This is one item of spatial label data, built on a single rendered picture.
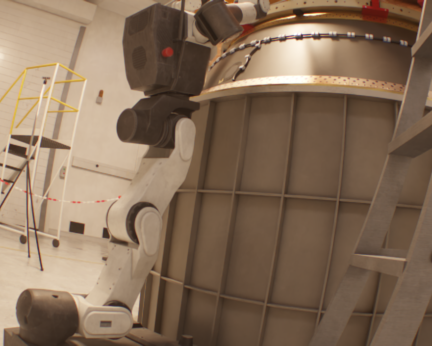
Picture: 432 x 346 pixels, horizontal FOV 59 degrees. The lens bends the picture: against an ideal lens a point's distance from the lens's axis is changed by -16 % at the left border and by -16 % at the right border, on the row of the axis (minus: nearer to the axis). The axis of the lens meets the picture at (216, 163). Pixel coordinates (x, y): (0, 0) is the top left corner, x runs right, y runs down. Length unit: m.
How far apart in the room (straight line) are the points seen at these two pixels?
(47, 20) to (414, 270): 9.35
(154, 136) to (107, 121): 8.37
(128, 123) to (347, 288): 0.85
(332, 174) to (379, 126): 0.24
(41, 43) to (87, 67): 1.32
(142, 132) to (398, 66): 1.00
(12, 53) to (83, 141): 2.65
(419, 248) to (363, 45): 1.19
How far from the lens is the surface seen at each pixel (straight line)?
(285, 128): 1.57
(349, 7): 1.99
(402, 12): 2.02
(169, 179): 1.51
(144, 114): 1.46
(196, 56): 1.55
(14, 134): 6.45
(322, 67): 1.68
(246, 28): 2.27
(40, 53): 9.43
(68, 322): 1.31
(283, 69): 1.73
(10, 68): 9.18
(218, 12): 1.48
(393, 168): 1.19
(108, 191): 9.77
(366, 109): 1.54
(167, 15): 1.53
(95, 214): 9.65
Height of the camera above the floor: 0.63
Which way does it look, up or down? 9 degrees up
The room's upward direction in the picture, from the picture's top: 8 degrees clockwise
